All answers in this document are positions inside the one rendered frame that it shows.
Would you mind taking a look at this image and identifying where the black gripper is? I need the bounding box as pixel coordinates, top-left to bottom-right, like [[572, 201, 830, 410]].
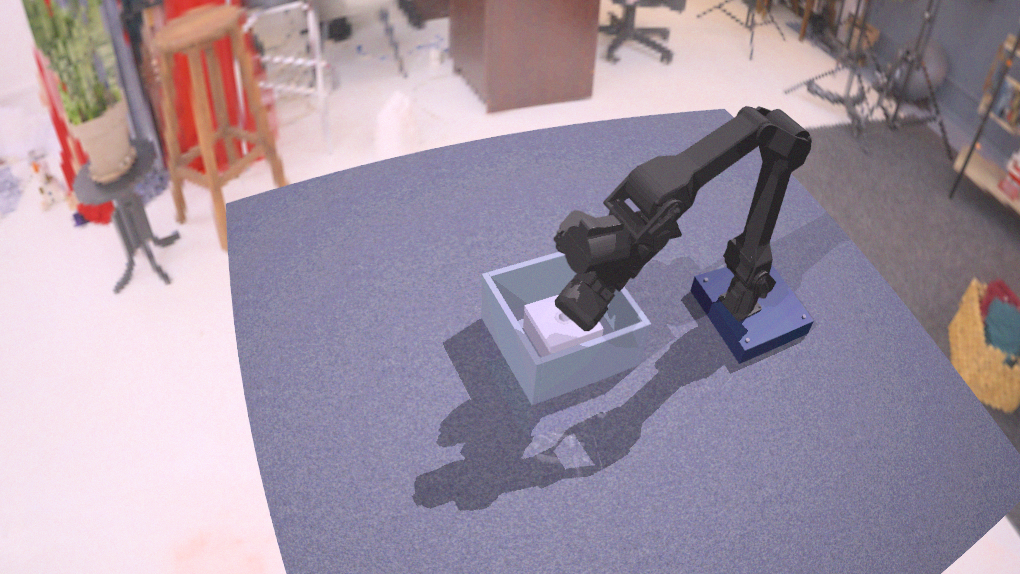
[[554, 263, 644, 331]]

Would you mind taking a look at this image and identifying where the white square plate with hole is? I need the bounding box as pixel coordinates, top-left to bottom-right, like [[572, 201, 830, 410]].
[[523, 295, 604, 357]]

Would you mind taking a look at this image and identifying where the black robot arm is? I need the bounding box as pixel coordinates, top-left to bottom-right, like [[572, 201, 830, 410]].
[[554, 106, 812, 321]]

